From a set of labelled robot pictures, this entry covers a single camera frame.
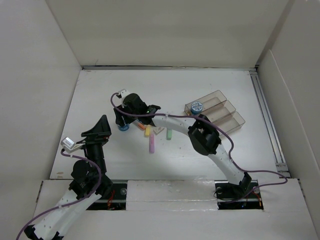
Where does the clear three-drawer organizer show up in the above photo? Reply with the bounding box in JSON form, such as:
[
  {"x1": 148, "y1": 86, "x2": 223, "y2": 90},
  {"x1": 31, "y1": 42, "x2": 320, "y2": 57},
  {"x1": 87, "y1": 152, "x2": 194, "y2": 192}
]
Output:
[{"x1": 184, "y1": 90, "x2": 246, "y2": 134}]

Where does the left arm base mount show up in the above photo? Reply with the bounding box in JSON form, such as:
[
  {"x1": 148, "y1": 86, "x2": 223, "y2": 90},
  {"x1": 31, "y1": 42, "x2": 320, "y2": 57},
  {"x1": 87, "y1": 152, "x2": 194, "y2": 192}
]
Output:
[{"x1": 87, "y1": 180, "x2": 128, "y2": 211}]

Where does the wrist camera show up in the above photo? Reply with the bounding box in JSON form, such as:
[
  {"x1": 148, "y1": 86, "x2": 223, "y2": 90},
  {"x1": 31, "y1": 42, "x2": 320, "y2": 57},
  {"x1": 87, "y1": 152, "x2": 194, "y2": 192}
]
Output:
[
  {"x1": 60, "y1": 137, "x2": 84, "y2": 154},
  {"x1": 116, "y1": 89, "x2": 130, "y2": 99}
]

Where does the blue round jar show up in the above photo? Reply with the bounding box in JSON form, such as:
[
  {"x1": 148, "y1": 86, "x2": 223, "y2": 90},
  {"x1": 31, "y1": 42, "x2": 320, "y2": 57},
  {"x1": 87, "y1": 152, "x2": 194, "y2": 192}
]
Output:
[
  {"x1": 117, "y1": 124, "x2": 130, "y2": 132},
  {"x1": 190, "y1": 101, "x2": 204, "y2": 115}
]

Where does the white staples box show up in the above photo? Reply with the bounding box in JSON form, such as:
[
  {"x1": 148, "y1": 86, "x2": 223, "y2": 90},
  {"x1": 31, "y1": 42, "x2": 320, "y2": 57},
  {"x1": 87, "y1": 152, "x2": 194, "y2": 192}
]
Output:
[{"x1": 153, "y1": 127, "x2": 165, "y2": 135}]

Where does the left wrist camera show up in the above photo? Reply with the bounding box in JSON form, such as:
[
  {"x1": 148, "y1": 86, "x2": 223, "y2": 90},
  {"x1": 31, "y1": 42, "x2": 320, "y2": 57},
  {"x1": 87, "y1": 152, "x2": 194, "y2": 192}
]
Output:
[{"x1": 60, "y1": 137, "x2": 84, "y2": 154}]

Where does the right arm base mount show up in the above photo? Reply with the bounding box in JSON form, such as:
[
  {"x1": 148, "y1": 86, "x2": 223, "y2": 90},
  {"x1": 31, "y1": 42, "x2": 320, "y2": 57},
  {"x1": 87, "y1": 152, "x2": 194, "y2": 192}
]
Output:
[{"x1": 213, "y1": 180, "x2": 264, "y2": 211}]

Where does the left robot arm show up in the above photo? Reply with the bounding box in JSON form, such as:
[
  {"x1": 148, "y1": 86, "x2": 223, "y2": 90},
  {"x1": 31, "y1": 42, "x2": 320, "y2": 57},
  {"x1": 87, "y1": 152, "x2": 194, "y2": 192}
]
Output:
[{"x1": 21, "y1": 115, "x2": 113, "y2": 240}]

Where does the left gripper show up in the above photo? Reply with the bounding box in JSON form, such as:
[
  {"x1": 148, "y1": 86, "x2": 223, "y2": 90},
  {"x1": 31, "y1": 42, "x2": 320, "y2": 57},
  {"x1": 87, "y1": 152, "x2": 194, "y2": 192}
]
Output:
[{"x1": 76, "y1": 114, "x2": 112, "y2": 173}]

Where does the yellow highlighter pen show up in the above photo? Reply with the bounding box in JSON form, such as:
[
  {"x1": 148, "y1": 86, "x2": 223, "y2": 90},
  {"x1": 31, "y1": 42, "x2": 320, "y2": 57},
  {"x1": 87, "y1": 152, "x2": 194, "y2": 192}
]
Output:
[{"x1": 144, "y1": 125, "x2": 152, "y2": 138}]

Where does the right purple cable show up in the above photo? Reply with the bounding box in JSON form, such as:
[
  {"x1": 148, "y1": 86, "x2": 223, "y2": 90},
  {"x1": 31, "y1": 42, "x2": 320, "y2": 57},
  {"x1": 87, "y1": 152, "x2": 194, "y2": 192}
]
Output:
[{"x1": 110, "y1": 91, "x2": 291, "y2": 203}]

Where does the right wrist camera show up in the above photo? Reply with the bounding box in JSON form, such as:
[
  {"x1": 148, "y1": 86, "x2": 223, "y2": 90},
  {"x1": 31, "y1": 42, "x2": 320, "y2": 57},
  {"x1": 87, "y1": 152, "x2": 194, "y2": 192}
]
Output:
[{"x1": 116, "y1": 89, "x2": 130, "y2": 99}]

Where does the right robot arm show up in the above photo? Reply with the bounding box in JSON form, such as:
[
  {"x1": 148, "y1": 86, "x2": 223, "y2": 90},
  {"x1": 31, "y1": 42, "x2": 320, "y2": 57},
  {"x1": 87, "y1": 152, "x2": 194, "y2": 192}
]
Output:
[{"x1": 110, "y1": 89, "x2": 252, "y2": 197}]

